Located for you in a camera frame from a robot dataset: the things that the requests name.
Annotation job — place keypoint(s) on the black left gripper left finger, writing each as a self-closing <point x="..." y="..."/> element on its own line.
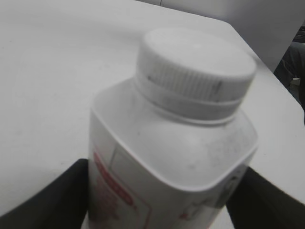
<point x="61" y="205"/>

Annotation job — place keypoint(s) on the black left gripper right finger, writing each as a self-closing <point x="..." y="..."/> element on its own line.
<point x="258" y="204"/>

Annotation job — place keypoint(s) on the white yogurt bottle strawberry label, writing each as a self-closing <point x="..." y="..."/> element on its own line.
<point x="149" y="169"/>

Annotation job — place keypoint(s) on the white ribbed bottle cap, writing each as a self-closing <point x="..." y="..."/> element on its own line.
<point x="193" y="74"/>

